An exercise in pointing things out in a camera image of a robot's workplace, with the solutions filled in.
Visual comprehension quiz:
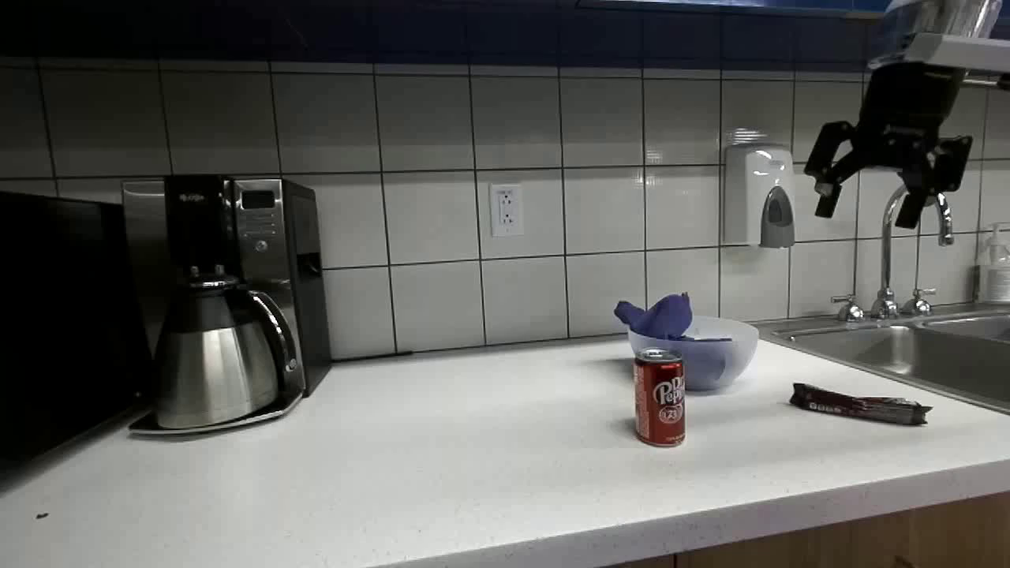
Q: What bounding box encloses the translucent white bowl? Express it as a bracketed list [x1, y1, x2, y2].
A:
[627, 317, 759, 390]

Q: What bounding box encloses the blue knitted towel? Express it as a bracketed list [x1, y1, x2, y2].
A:
[615, 293, 695, 342]

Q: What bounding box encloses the chrome sink faucet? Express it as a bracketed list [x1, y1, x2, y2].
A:
[826, 186, 960, 325]

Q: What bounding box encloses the black steel coffee maker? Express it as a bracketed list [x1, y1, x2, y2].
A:
[122, 175, 331, 434]

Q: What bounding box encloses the stainless steel sink basin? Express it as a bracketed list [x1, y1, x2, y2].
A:
[767, 312, 1010, 414]

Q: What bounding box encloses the wooden base cabinet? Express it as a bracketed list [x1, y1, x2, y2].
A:
[620, 494, 1010, 568]

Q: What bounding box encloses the red soda can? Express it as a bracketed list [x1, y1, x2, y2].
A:
[636, 351, 685, 446]

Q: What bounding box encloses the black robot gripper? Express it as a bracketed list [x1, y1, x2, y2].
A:
[805, 62, 974, 227]

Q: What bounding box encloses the clear soap pump bottle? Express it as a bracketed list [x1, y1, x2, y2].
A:
[977, 220, 1010, 304]

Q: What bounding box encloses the white wall power outlet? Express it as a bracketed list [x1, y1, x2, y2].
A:
[490, 183, 524, 237]

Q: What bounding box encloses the stainless steel coffee carafe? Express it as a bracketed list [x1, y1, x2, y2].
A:
[154, 279, 304, 433]

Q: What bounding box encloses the white wall soap dispenser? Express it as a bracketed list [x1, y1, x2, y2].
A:
[722, 128, 795, 249]

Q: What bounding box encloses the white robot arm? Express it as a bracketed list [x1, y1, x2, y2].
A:
[805, 0, 1010, 227]

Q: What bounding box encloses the black microwave oven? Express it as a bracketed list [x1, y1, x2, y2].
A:
[0, 193, 153, 471]

